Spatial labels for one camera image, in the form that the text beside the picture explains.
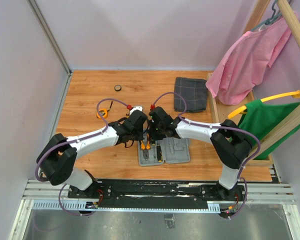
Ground orange black pliers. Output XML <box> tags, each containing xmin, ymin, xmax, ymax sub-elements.
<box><xmin>140</xmin><ymin>140</ymin><xmax>151</xmax><ymax>160</ymax></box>

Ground grey plastic tool case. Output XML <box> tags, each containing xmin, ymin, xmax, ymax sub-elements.
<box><xmin>137</xmin><ymin>134</ymin><xmax>191</xmax><ymax>167</ymax></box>

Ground yellow tape measure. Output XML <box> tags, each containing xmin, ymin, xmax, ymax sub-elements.
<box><xmin>96</xmin><ymin>101</ymin><xmax>113</xmax><ymax>119</ymax></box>

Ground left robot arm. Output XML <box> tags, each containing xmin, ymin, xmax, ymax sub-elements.
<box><xmin>36</xmin><ymin>110</ymin><xmax>148</xmax><ymax>198</ymax></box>

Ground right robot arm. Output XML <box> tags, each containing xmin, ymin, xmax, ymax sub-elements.
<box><xmin>149</xmin><ymin>105</ymin><xmax>252</xmax><ymax>200</ymax></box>

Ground dark grey checked cloth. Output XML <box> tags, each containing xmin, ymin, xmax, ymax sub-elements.
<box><xmin>173</xmin><ymin>77</ymin><xmax>208</xmax><ymax>113</ymax></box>

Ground wooden clothes rack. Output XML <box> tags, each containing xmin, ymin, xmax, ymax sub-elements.
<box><xmin>206</xmin><ymin>0</ymin><xmax>300</xmax><ymax>167</ymax></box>

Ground green shirt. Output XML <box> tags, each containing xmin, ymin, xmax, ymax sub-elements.
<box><xmin>237</xmin><ymin>99</ymin><xmax>300</xmax><ymax>161</ymax></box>

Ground pink shirt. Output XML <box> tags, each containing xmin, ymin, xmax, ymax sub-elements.
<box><xmin>206</xmin><ymin>18</ymin><xmax>291</xmax><ymax>106</ymax></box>

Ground yellow clothes hanger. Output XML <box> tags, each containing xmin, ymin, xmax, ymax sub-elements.
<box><xmin>228</xmin><ymin>90</ymin><xmax>300</xmax><ymax>119</ymax></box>

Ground teal clothes hanger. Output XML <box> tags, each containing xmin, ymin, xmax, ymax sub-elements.
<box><xmin>249</xmin><ymin>0</ymin><xmax>283</xmax><ymax>32</ymax></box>

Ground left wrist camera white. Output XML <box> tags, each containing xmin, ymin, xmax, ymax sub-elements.
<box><xmin>129</xmin><ymin>106</ymin><xmax>143</xmax><ymax>115</ymax></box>

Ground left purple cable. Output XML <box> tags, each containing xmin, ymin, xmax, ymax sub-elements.
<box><xmin>34</xmin><ymin>97</ymin><xmax>132</xmax><ymax>218</ymax></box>

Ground purple cable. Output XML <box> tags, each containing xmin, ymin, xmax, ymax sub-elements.
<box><xmin>149</xmin><ymin>91</ymin><xmax>262</xmax><ymax>221</ymax></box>
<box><xmin>34</xmin><ymin>97</ymin><xmax>132</xmax><ymax>218</ymax></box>

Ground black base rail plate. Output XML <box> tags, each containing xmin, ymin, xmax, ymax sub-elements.
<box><xmin>67</xmin><ymin>179</ymin><xmax>246</xmax><ymax>210</ymax></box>

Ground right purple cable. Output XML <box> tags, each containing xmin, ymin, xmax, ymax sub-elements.
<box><xmin>149</xmin><ymin>91</ymin><xmax>262</xmax><ymax>221</ymax></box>

